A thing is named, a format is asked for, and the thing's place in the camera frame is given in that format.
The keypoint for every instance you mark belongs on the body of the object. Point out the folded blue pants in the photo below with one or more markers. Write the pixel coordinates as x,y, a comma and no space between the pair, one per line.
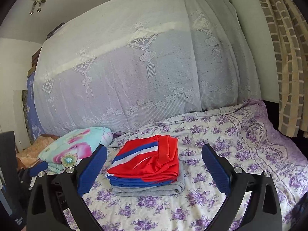
125,182

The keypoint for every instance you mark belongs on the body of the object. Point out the blue printed blanket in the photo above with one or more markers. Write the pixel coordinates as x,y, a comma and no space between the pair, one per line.
32,115

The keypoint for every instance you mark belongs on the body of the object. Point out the red pants with striped sides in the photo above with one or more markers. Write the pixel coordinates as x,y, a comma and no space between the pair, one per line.
149,163

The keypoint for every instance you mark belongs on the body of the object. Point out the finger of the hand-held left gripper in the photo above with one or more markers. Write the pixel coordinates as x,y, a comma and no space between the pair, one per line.
38,168

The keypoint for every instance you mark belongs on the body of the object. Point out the orange floral blanket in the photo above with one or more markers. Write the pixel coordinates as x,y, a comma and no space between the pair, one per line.
31,151

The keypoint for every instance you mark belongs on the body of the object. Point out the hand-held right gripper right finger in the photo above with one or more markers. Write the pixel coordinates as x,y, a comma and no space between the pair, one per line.
214,168

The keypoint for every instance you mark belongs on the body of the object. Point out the purple floral bedsheet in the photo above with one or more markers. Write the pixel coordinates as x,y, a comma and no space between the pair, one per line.
216,130

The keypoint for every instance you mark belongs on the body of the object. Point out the brick pattern curtain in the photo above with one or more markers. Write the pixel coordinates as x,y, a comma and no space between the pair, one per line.
288,77

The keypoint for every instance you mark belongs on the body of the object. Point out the white lace cover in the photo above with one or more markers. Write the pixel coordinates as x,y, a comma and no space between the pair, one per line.
144,77

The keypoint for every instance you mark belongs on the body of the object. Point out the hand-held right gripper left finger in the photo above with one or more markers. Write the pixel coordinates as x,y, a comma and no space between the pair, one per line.
93,170

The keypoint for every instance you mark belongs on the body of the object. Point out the dark patterned cloth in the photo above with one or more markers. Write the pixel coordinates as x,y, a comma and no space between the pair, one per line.
54,30

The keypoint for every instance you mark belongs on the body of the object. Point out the metal wall hook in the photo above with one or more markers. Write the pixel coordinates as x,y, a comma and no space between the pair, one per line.
32,7
40,6

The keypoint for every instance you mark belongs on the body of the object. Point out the folded grey pants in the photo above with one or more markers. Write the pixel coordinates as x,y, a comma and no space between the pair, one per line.
144,191

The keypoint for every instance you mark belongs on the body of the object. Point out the folded teal floral quilt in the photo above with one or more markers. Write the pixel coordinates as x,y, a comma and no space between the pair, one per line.
72,144

